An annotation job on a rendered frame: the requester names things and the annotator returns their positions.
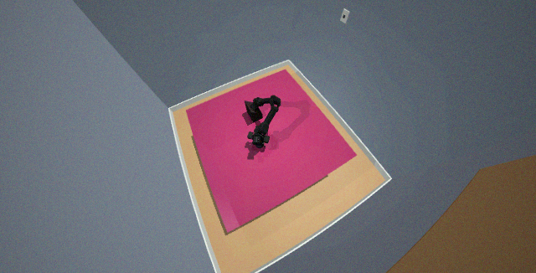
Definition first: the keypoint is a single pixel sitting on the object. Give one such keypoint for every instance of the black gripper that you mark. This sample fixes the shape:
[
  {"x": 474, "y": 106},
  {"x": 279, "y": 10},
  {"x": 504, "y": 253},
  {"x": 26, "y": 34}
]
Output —
[{"x": 264, "y": 139}]

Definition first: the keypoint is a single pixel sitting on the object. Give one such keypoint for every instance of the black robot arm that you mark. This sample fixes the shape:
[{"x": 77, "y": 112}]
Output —
[{"x": 264, "y": 126}]

